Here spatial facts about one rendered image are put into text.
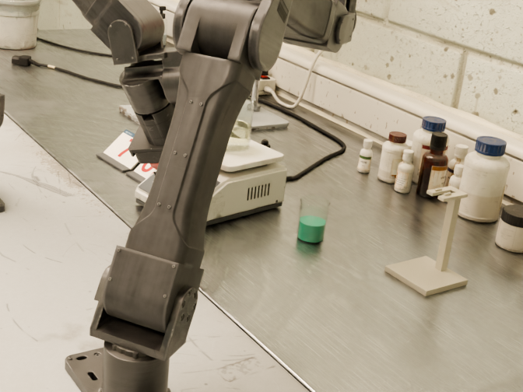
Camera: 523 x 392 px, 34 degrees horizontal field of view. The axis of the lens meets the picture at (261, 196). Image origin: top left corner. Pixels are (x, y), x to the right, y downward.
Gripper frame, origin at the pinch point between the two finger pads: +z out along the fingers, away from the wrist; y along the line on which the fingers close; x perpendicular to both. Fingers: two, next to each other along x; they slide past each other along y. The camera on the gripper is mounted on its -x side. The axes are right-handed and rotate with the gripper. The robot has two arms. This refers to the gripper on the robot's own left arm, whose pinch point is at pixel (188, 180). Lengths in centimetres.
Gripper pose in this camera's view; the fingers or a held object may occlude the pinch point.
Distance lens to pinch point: 124.5
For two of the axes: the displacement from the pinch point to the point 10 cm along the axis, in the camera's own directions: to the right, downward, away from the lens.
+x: -2.3, 7.0, -6.8
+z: 2.7, 7.1, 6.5
